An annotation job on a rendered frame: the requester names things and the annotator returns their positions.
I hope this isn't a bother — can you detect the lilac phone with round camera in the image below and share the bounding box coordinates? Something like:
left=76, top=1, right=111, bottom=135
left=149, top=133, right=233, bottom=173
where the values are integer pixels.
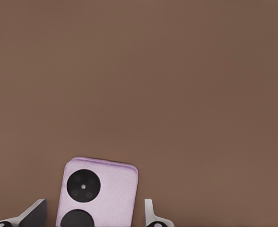
left=55, top=156, right=139, bottom=227

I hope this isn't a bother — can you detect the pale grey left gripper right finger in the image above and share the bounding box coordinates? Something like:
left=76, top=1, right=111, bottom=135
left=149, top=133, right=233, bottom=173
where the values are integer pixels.
left=144, top=199, right=175, bottom=227

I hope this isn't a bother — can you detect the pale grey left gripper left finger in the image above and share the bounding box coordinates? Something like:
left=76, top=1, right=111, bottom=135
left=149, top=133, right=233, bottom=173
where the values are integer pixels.
left=0, top=199, right=48, bottom=227

